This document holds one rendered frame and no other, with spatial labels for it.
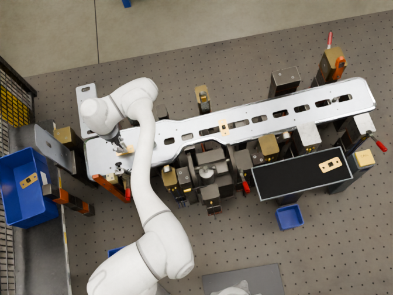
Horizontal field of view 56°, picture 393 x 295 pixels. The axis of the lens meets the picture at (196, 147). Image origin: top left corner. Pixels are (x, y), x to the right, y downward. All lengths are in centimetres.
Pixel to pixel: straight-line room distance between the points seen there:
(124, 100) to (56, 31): 235
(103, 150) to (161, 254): 83
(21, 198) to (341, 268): 151
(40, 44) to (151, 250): 279
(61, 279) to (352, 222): 137
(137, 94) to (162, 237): 53
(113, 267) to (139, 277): 8
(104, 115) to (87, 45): 212
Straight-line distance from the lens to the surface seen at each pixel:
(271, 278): 183
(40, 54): 355
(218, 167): 149
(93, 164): 177
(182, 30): 330
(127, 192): 154
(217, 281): 183
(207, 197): 154
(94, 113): 131
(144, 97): 134
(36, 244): 176
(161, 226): 109
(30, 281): 176
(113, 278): 109
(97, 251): 200
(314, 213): 195
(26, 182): 184
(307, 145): 160
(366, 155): 159
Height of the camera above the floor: 258
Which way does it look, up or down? 69 degrees down
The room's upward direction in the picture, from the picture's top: 14 degrees counter-clockwise
